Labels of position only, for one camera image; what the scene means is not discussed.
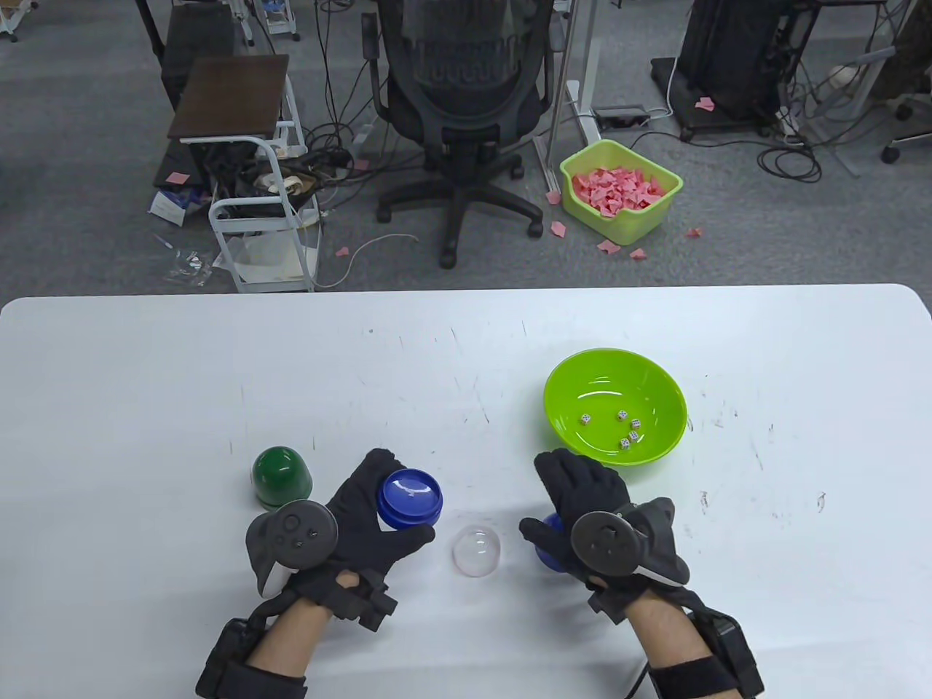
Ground person's right hand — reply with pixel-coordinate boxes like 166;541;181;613
519;448;633;583

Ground person's left hand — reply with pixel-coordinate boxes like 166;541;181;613
320;448;436;592

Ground blue dice cup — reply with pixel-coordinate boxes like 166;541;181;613
377;470;445;530
535;513;577;573

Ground person's left forearm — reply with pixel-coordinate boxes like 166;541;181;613
246;588;337;679

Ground person's right forearm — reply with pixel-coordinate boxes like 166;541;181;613
626;588;720;671

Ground clear dome dice cup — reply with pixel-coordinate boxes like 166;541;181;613
452;526;502;577

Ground grey controller on right glove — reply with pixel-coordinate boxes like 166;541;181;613
570;497;691;588

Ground grey controller on glove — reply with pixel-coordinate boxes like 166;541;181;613
245;501;339;599
570;497;691;588

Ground grey controller on left glove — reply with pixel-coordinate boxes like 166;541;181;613
245;501;339;599

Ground green dice cup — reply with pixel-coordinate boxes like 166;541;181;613
252;447;315;509

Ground lime green bowl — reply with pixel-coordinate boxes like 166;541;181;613
543;349;688;467

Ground lime green plastic basin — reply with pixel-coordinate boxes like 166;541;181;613
559;140;684;246

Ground pile of pink paper pieces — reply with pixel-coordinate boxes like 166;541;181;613
572;167;669;218

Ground clear plastic bag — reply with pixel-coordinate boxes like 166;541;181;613
165;250;213;286

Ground blue and white box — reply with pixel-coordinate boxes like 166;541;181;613
149;187;205;224

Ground grey floor power box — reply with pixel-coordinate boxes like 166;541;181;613
593;106;652;131

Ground white desk leg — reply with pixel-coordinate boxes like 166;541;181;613
534;0;602;194

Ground black mesh office chair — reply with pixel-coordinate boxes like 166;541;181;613
362;0;556;269

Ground white cart with brown top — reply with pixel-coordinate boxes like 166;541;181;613
167;55;325;293

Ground black equipment trolley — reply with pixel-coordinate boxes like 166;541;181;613
649;0;803;143

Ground dark side table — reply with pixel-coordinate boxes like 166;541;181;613
135;0;237;111

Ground black left wrist camera strap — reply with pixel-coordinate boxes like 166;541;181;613
194;617;308;699

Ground black wrist camera strap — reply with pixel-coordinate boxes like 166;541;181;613
647;591;765;699
194;617;308;699

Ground black right wrist camera strap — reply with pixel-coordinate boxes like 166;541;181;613
647;591;765;699

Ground white floor cable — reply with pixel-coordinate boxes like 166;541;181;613
319;233;421;289

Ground black coiled cable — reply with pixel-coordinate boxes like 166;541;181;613
757;141;824;183

